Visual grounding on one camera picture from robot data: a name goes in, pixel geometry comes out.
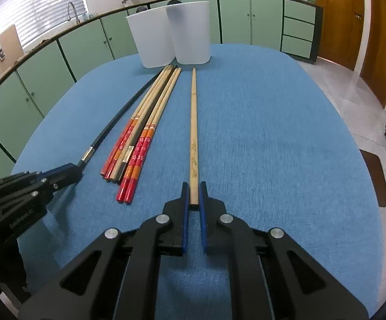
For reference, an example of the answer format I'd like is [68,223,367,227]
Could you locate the brown cardboard sheet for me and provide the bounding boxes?
[0,25,25,97]

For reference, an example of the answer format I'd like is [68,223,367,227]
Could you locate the wooden door with handle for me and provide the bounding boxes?
[313,0,367,70]

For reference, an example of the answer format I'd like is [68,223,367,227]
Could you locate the blue table mat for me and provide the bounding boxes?
[11,43,384,320]

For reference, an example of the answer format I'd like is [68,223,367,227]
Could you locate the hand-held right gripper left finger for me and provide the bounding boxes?
[18,182,191,320]

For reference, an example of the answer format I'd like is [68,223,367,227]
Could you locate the metal sink faucet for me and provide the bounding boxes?
[67,2,80,24]

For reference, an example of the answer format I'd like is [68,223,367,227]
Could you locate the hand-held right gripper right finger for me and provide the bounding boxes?
[199,181,370,320]

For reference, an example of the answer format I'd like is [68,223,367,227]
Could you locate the white window blinds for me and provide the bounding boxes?
[0,0,87,49]

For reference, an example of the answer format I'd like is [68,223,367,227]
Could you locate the brown floor mat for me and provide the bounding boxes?
[360,149,386,208]

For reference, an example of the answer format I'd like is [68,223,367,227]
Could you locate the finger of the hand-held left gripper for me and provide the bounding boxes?
[0,163,82,209]

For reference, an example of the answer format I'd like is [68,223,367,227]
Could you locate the white plastic utensil holder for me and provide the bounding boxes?
[126,7,175,68]
[166,1,211,65]

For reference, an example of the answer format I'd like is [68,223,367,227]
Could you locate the red-handled wooden chopstick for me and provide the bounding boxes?
[124,67,182,204]
[116,67,179,202]
[100,66,171,177]
[105,66,174,181]

